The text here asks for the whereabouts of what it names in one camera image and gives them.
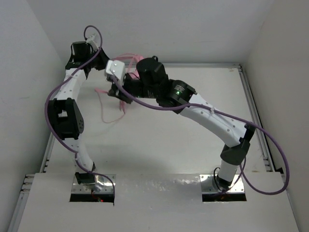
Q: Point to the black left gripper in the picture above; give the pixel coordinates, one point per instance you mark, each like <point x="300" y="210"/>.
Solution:
<point x="104" y="59"/>

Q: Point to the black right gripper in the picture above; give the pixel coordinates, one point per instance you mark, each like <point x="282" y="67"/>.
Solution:
<point x="114" y="90"/>

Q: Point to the pink headphones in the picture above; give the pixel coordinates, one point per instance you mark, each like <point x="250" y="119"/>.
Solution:
<point x="131" y="60"/>

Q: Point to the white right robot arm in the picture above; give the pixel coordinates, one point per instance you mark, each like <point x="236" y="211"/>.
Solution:
<point x="185" y="101"/>

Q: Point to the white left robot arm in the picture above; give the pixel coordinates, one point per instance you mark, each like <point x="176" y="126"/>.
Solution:
<point x="61" y="110"/>

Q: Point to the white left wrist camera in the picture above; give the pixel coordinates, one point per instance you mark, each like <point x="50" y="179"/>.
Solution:
<point x="91" y="40"/>

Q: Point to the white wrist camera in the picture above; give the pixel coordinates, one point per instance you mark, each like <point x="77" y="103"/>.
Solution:
<point x="91" y="40"/>
<point x="116" y="69"/>

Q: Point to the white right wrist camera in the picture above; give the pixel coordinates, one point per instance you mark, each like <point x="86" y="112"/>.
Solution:
<point x="116" y="69"/>

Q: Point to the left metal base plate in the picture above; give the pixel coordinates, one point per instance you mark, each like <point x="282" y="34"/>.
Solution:
<point x="101" y="185"/>

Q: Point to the metal base plate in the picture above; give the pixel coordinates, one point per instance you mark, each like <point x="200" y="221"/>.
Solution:
<point x="208" y="185"/>
<point x="101" y="185"/>

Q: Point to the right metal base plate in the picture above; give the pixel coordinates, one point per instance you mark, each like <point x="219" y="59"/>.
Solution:
<point x="208" y="185"/>

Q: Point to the aluminium table frame rail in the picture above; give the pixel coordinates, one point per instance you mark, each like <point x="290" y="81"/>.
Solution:
<point x="214" y="202"/>

